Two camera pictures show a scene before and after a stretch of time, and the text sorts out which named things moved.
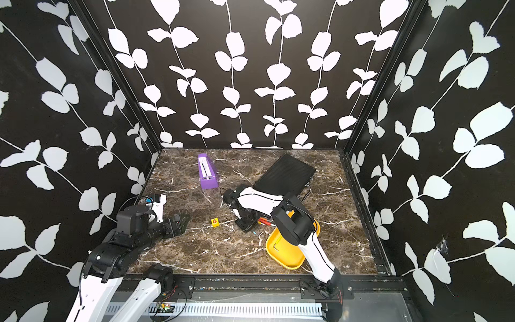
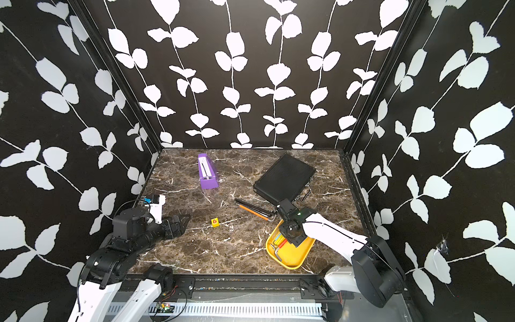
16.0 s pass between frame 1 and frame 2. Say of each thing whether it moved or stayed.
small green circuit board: stayed
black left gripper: stayed
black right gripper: moved
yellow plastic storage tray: stayed
